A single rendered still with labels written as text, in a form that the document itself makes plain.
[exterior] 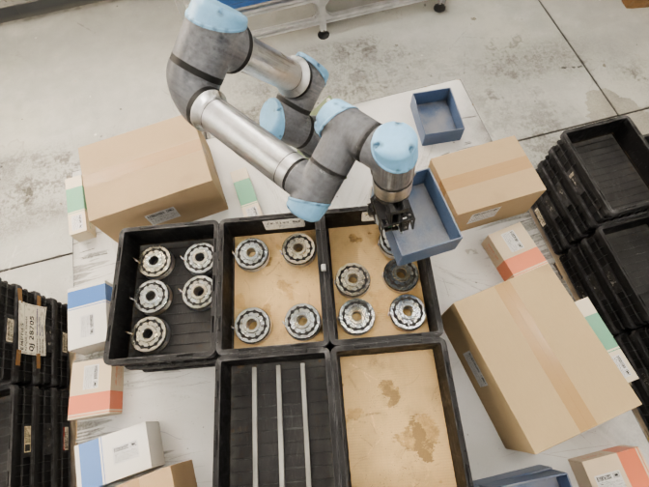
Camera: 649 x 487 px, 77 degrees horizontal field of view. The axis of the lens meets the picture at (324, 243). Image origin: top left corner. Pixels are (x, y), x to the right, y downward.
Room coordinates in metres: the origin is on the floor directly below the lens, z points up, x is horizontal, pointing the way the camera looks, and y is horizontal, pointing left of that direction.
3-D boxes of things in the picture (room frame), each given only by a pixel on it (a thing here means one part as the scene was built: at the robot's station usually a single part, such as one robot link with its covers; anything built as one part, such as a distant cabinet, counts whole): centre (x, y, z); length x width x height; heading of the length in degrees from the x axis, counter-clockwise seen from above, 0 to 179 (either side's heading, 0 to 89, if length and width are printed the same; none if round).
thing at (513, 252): (0.42, -0.61, 0.74); 0.16 x 0.12 x 0.07; 16
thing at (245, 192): (0.75, 0.25, 0.73); 0.24 x 0.06 x 0.06; 14
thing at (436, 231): (0.43, -0.23, 1.11); 0.20 x 0.15 x 0.07; 10
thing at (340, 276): (0.36, -0.07, 0.86); 0.10 x 0.10 x 0.01
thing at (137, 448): (-0.03, 0.64, 0.75); 0.20 x 0.12 x 0.09; 102
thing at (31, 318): (0.47, 1.22, 0.41); 0.31 x 0.02 x 0.16; 8
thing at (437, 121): (1.01, -0.49, 0.74); 0.20 x 0.15 x 0.07; 2
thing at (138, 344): (0.28, 0.53, 0.86); 0.10 x 0.10 x 0.01
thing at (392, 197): (0.39, -0.14, 1.35); 0.08 x 0.08 x 0.05
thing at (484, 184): (0.66, -0.55, 0.78); 0.30 x 0.22 x 0.16; 100
